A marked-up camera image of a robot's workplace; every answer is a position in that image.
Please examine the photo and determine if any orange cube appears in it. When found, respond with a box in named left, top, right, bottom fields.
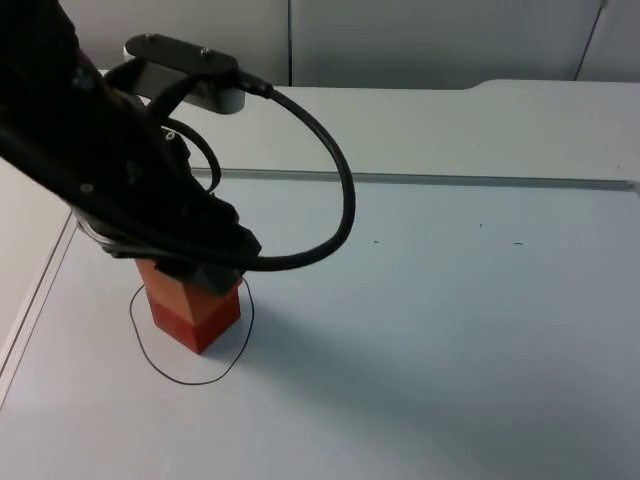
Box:
left=136, top=257, right=243, bottom=326

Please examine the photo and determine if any red cube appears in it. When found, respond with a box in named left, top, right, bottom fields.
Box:
left=148, top=297, right=243, bottom=357

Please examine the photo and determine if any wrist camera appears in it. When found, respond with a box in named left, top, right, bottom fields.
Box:
left=122, top=32, right=247, bottom=116

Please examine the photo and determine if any thin black cable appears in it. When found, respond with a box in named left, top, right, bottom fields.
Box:
left=147, top=73, right=224, bottom=194

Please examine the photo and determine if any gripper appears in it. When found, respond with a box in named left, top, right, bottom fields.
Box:
left=72, top=117, right=264, bottom=297

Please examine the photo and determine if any thick black cable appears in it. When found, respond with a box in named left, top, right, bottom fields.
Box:
left=102, top=69, right=358, bottom=274

